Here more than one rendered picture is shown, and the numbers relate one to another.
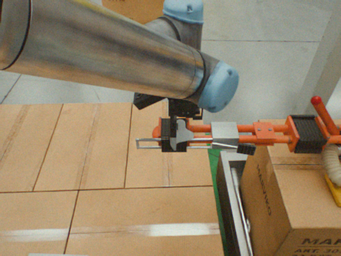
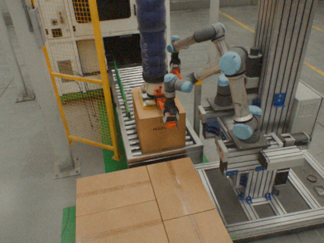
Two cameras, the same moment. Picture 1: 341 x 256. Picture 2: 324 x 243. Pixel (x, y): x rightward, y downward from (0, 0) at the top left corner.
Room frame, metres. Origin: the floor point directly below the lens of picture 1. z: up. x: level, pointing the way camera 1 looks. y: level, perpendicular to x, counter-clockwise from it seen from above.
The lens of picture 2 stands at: (0.91, 1.63, 2.18)
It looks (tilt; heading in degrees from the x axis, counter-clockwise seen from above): 33 degrees down; 260
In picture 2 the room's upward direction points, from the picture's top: 3 degrees counter-clockwise
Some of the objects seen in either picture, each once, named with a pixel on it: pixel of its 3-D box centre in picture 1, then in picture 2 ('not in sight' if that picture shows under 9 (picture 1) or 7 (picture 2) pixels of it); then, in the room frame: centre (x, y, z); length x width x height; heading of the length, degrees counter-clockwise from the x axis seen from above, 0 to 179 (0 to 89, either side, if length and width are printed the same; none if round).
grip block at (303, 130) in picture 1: (304, 133); (160, 99); (0.54, -0.36, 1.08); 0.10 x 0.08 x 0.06; 0
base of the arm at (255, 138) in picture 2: not in sight; (249, 130); (0.06, 0.26, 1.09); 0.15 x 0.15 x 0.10
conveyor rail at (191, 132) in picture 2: not in sight; (168, 97); (0.25, -1.43, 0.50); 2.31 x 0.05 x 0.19; 92
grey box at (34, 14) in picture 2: not in sight; (38, 26); (1.48, -0.97, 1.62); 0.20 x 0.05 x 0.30; 92
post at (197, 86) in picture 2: not in sight; (196, 118); (0.06, -0.84, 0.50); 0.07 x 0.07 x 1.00; 2
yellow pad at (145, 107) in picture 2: not in sight; (145, 97); (0.64, -0.61, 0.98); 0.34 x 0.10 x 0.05; 90
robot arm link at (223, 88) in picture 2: not in sight; (225, 83); (0.04, -0.24, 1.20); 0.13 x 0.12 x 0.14; 32
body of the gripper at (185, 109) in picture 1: (184, 93); (169, 102); (0.54, -0.03, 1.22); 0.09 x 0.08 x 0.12; 90
